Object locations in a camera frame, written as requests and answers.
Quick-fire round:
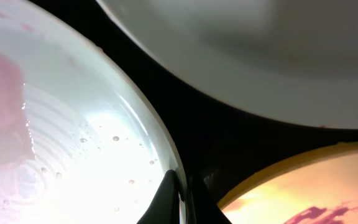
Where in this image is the yellow plate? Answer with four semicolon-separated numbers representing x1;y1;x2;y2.
218;142;358;223

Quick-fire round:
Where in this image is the round black tray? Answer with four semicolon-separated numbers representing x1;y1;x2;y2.
26;0;358;224

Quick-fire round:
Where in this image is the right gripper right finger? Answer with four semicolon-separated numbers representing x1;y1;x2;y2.
188;175;231;224

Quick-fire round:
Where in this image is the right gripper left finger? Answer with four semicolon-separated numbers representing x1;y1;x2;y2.
137;170;180;224

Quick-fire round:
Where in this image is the light blue plate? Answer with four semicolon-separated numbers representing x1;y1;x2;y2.
0;1;187;223
100;0;358;129

